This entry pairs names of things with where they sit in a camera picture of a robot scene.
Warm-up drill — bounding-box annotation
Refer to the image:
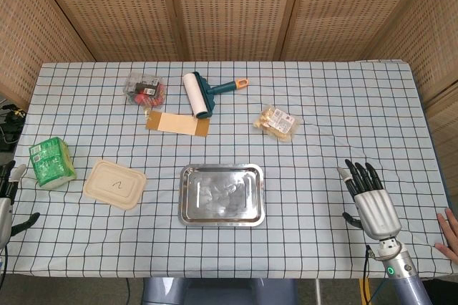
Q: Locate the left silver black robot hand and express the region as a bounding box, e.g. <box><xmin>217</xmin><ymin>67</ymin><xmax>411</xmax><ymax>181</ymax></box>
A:
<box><xmin>0</xmin><ymin>161</ymin><xmax>41</xmax><ymax>251</ymax></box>

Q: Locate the person's bare hand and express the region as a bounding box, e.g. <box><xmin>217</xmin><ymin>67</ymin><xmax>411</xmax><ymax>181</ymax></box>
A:
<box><xmin>434</xmin><ymin>207</ymin><xmax>458</xmax><ymax>261</ymax></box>

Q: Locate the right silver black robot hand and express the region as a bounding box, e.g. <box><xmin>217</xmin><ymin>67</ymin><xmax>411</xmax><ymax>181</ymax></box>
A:
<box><xmin>336</xmin><ymin>158</ymin><xmax>402</xmax><ymax>241</ymax></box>

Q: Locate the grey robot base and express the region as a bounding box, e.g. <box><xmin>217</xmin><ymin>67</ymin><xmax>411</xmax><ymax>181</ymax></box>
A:
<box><xmin>141</xmin><ymin>277</ymin><xmax>299</xmax><ymax>305</ymax></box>

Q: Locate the clear labelled bag of snacks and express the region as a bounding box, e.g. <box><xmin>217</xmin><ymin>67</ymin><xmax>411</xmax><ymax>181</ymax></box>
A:
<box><xmin>253</xmin><ymin>104</ymin><xmax>302</xmax><ymax>142</ymax></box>

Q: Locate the rectangular metal tray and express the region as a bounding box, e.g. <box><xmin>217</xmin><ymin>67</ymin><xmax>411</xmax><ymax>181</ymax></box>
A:
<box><xmin>177</xmin><ymin>163</ymin><xmax>266</xmax><ymax>227</ymax></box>

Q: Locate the beige paper pulp lid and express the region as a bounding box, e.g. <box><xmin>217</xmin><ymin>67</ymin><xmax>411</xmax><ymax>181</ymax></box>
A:
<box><xmin>82</xmin><ymin>160</ymin><xmax>148</xmax><ymax>210</ymax></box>

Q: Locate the blue white checkered tablecloth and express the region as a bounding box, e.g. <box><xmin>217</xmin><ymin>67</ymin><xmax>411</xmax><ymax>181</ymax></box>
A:
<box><xmin>0</xmin><ymin>59</ymin><xmax>453</xmax><ymax>280</ymax></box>

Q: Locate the brown cardboard piece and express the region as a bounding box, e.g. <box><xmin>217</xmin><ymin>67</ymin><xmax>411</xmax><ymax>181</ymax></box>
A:
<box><xmin>145</xmin><ymin>110</ymin><xmax>210</xmax><ymax>138</ymax></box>

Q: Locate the teal lint roller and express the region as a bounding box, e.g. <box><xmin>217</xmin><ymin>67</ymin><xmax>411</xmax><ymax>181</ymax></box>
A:
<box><xmin>182</xmin><ymin>71</ymin><xmax>250</xmax><ymax>120</ymax></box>

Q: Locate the bamboo folding screen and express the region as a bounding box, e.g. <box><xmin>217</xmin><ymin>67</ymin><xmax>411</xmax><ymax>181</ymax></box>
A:
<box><xmin>0</xmin><ymin>0</ymin><xmax>458</xmax><ymax>163</ymax></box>

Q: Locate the black cables and equipment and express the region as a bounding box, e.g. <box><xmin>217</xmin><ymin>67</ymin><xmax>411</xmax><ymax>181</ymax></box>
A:
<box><xmin>0</xmin><ymin>103</ymin><xmax>27</xmax><ymax>152</ymax></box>

